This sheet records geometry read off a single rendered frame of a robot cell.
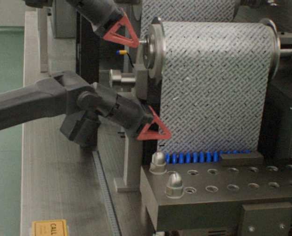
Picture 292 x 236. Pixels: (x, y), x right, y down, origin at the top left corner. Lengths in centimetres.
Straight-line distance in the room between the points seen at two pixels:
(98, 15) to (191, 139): 34
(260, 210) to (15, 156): 257
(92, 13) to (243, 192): 46
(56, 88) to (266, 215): 46
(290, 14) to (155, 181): 51
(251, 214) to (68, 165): 55
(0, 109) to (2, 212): 197
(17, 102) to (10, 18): 578
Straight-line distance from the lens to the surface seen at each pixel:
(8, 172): 325
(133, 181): 126
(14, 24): 672
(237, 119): 117
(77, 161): 139
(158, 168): 106
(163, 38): 106
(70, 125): 105
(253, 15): 145
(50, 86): 98
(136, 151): 122
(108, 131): 157
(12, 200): 297
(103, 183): 129
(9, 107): 93
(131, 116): 106
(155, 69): 108
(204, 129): 115
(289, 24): 126
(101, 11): 105
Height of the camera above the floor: 154
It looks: 22 degrees down
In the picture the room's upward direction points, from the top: 4 degrees clockwise
